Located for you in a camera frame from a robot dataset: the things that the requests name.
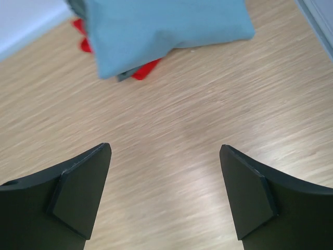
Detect folded grey t shirt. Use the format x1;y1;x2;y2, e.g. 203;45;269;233
66;0;141;82

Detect blue-grey t shirt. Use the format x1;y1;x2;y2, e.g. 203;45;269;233
85;0;255;79

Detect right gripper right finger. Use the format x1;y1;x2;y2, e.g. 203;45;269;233
220;145;332;249

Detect folded red t shirt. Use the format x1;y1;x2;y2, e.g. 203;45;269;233
71;18;161;80

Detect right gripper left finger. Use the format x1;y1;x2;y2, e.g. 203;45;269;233
1;143;111;250

